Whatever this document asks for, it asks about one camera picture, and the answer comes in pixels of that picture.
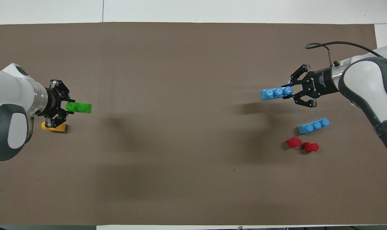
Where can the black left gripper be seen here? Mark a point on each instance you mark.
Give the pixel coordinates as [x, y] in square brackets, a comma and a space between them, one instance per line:
[51, 102]

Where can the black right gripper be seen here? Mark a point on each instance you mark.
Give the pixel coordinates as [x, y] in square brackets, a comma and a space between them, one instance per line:
[321, 83]

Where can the green two-stud toy block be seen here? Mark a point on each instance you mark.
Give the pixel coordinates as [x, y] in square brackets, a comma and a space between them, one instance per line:
[81, 107]

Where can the blue three-stud toy block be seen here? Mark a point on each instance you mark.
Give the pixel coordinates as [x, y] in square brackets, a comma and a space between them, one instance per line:
[273, 93]
[313, 126]

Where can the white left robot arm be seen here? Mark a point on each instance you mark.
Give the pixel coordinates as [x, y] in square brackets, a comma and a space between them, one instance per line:
[8, 111]

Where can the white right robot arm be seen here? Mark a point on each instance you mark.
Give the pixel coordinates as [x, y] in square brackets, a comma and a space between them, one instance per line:
[366, 76]

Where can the yellow two-stud toy block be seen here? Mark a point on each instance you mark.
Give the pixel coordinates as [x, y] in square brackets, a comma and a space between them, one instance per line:
[61, 128]

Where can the red one-stud toy block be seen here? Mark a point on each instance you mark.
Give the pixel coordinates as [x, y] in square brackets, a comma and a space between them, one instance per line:
[310, 147]
[293, 142]

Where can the brown paper table mat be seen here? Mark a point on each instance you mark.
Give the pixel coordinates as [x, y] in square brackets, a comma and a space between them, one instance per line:
[193, 159]

